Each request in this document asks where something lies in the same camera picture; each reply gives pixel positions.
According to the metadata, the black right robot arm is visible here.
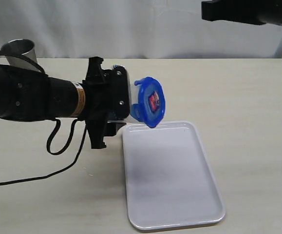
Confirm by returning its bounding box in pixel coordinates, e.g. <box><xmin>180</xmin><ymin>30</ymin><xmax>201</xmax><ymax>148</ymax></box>
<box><xmin>82</xmin><ymin>0</ymin><xmax>282</xmax><ymax>149</ymax></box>

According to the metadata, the stainless steel cup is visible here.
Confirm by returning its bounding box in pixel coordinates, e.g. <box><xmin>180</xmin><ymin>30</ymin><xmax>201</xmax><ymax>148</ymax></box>
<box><xmin>0</xmin><ymin>39</ymin><xmax>39</xmax><ymax>72</ymax></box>

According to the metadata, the white rectangular plastic tray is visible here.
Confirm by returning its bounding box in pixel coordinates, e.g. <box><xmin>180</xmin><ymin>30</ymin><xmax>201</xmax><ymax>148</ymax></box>
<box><xmin>122</xmin><ymin>121</ymin><xmax>226</xmax><ymax>232</ymax></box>

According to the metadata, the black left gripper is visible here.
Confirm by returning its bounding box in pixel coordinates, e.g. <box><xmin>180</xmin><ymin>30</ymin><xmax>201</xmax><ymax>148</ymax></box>
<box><xmin>82</xmin><ymin>56</ymin><xmax>121</xmax><ymax>149</ymax></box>

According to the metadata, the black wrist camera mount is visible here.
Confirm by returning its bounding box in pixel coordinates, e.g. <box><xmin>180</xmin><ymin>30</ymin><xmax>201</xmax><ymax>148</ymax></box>
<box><xmin>109</xmin><ymin>64</ymin><xmax>131</xmax><ymax>122</ymax></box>

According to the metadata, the blue plastic lid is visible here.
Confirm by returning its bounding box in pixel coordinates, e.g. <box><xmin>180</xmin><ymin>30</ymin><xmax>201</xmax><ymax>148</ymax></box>
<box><xmin>135</xmin><ymin>77</ymin><xmax>166</xmax><ymax>128</ymax></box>

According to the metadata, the clear tall plastic container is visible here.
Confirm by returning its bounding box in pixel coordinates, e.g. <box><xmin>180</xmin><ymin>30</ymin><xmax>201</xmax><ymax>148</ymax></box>
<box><xmin>106</xmin><ymin>81</ymin><xmax>146</xmax><ymax>125</ymax></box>

